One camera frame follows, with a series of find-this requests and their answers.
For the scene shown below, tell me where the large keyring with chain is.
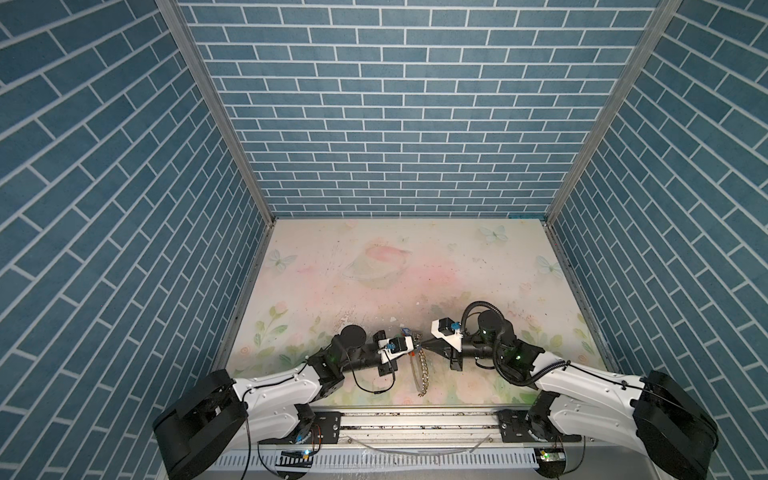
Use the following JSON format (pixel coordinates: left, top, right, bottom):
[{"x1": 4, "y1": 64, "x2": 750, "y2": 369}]
[{"x1": 410, "y1": 333, "x2": 429, "y2": 397}]

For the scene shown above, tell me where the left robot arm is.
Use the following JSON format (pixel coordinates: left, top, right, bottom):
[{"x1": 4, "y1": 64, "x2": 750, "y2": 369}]
[{"x1": 152, "y1": 325, "x2": 416, "y2": 479}]

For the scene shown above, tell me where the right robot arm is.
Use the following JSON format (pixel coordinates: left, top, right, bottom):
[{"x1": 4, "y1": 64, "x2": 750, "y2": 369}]
[{"x1": 420, "y1": 301, "x2": 719, "y2": 479}]

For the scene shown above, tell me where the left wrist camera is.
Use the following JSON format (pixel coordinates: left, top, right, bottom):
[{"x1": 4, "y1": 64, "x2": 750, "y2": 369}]
[{"x1": 378, "y1": 335, "x2": 414, "y2": 365}]

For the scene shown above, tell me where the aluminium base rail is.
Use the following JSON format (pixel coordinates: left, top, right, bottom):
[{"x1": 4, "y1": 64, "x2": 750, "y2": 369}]
[{"x1": 209, "y1": 407, "x2": 667, "y2": 451}]

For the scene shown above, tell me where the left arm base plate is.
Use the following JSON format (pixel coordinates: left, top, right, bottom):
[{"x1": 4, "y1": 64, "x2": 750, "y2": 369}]
[{"x1": 260, "y1": 411, "x2": 343, "y2": 445}]

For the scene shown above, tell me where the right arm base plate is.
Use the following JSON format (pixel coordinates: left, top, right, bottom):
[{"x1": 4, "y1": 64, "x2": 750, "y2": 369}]
[{"x1": 495, "y1": 409, "x2": 582, "y2": 444}]

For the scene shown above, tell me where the white cable duct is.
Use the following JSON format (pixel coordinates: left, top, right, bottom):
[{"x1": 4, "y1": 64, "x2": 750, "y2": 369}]
[{"x1": 210, "y1": 448, "x2": 539, "y2": 474}]

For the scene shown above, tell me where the right corner aluminium post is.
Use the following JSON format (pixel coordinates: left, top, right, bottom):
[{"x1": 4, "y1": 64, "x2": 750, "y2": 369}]
[{"x1": 544, "y1": 0, "x2": 682, "y2": 230}]

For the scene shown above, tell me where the corner aluminium post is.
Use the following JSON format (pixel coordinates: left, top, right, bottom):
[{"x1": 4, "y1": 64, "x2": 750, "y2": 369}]
[
  {"x1": 156, "y1": 0, "x2": 275, "y2": 228},
  {"x1": 544, "y1": 0, "x2": 682, "y2": 230}
]

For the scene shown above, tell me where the left corner aluminium post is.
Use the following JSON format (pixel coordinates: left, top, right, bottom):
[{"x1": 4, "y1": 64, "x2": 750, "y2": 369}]
[{"x1": 156, "y1": 0, "x2": 275, "y2": 228}]

